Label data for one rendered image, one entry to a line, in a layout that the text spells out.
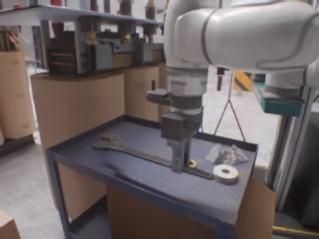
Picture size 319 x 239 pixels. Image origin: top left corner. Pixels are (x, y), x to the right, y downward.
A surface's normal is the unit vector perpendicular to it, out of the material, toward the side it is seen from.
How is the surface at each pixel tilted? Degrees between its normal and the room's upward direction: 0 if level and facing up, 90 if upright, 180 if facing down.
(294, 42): 97
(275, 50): 106
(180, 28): 86
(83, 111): 90
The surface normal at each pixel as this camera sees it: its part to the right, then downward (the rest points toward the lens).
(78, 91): 0.18, 0.35
